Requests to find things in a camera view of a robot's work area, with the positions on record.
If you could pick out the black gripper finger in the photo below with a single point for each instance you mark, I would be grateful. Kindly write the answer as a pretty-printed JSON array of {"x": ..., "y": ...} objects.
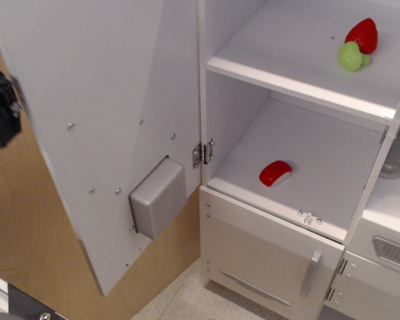
[{"x": 10, "y": 124}]

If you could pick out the white fridge door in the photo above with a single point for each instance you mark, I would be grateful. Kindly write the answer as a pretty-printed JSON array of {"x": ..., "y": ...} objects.
[{"x": 111, "y": 89}]

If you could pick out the white toy fridge cabinet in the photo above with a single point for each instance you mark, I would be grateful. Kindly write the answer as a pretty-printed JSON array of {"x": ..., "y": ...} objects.
[{"x": 272, "y": 89}]

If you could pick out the grey dispenser box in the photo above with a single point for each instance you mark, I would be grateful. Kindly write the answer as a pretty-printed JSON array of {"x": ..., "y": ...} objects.
[{"x": 157, "y": 200}]

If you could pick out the silver door hinge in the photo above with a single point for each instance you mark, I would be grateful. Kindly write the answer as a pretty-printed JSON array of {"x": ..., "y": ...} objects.
[{"x": 203, "y": 154}]

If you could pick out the red white toy sushi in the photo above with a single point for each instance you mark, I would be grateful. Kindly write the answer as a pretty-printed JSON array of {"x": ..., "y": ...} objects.
[{"x": 275, "y": 173}]

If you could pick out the white door latch catch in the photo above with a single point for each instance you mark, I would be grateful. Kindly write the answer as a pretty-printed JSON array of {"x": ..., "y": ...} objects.
[{"x": 309, "y": 218}]

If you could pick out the white lower freezer door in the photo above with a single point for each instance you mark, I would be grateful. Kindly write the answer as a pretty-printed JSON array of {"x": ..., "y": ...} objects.
[{"x": 262, "y": 257}]

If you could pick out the green toy broccoli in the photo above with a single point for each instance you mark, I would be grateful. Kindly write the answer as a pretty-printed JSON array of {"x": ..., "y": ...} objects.
[{"x": 351, "y": 58}]

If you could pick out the red toy strawberry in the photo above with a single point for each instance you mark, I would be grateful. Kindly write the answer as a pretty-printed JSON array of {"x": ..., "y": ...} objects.
[{"x": 365, "y": 34}]

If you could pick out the brass oven door hinge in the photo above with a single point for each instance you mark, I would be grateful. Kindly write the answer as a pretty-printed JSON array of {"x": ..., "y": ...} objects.
[{"x": 342, "y": 266}]

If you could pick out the brass lower oven hinge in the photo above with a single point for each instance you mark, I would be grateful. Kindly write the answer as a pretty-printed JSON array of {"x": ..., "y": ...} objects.
[{"x": 330, "y": 294}]

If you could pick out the white toy oven unit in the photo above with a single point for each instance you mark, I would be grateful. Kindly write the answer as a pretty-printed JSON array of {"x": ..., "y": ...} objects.
[{"x": 369, "y": 287}]

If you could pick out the grey oven vent panel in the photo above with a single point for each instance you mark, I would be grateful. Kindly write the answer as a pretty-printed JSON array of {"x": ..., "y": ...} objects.
[{"x": 387, "y": 250}]

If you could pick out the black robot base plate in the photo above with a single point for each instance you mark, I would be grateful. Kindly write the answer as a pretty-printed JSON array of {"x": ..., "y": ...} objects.
[{"x": 27, "y": 307}]

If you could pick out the silver freezer door handle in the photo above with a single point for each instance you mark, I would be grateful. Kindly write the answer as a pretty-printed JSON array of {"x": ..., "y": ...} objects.
[{"x": 310, "y": 273}]

